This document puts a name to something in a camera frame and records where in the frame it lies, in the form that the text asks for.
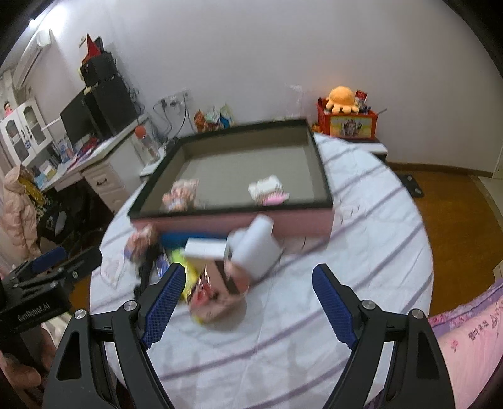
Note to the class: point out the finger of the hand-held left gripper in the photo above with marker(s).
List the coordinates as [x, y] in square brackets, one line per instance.
[49, 257]
[84, 259]

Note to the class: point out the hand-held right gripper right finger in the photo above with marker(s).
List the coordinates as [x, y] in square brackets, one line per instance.
[334, 306]

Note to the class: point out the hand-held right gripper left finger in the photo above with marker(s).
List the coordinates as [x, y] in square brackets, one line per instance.
[165, 303]

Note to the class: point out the black plastic clip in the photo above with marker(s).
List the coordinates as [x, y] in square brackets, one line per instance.
[143, 275]

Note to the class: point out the rose gold canister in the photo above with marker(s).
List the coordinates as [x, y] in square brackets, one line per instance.
[220, 299]

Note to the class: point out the pink donut block toy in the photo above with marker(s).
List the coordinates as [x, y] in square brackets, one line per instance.
[141, 240]

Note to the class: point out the blue rectangular case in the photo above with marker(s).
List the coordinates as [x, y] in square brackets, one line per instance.
[173, 240]

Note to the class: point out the white charger plug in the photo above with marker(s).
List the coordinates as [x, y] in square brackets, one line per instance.
[204, 247]

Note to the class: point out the pink box with dark rim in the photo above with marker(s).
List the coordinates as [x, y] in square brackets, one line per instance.
[306, 224]

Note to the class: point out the white cylinder bottle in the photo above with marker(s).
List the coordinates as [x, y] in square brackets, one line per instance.
[255, 247]

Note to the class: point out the person's left hand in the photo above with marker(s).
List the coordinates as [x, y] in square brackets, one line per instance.
[19, 373]

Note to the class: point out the pink padded jacket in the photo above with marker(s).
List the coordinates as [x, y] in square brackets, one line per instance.
[17, 212]

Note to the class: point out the white purple striped sheet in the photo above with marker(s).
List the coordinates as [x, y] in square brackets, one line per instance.
[294, 354]

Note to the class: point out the yellow black patterned cloth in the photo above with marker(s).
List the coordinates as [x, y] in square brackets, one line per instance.
[35, 188]

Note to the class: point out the white desk with drawers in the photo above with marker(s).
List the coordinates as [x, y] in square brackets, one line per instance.
[102, 181]

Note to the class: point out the blue white carton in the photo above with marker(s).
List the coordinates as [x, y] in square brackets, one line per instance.
[65, 151]

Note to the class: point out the pink pig figurine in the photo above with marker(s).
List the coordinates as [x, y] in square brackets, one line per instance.
[180, 194]

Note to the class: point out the clear bottle with orange lid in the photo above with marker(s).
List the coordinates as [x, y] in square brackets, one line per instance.
[145, 145]

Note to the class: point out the white glass door cabinet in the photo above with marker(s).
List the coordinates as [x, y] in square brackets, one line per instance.
[27, 129]

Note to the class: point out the white pink block toy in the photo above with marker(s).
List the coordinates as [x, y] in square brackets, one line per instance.
[267, 188]

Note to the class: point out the black computer monitor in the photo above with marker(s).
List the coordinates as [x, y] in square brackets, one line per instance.
[76, 118]

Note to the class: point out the pink floral blanket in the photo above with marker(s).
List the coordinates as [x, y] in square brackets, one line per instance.
[471, 346]

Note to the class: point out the black floor stand base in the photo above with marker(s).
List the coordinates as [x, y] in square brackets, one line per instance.
[412, 185]

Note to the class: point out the black computer tower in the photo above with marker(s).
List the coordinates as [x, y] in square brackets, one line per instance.
[112, 106]

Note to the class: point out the low grey white bench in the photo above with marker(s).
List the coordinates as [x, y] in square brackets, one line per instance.
[377, 147]

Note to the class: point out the red toy bin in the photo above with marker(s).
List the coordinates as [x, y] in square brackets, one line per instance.
[349, 128]

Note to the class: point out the orange snack bag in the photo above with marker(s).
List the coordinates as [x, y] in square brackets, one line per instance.
[200, 122]

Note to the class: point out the pale green snack bag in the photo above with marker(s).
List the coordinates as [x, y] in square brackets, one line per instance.
[213, 118]

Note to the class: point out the black speaker box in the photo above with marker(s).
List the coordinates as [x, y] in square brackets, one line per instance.
[98, 69]

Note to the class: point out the blue white snack bag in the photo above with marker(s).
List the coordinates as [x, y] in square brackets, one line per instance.
[227, 117]

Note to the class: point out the white air conditioner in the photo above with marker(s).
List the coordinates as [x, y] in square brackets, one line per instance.
[29, 59]

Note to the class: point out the orange octopus plush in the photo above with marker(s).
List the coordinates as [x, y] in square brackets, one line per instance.
[342, 98]

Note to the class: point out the red paper item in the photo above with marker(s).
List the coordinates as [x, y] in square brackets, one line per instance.
[92, 49]

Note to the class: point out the clear plastic bag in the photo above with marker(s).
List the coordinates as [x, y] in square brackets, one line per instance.
[298, 98]

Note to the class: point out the white wall power outlet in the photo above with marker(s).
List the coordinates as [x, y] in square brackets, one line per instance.
[177, 98]

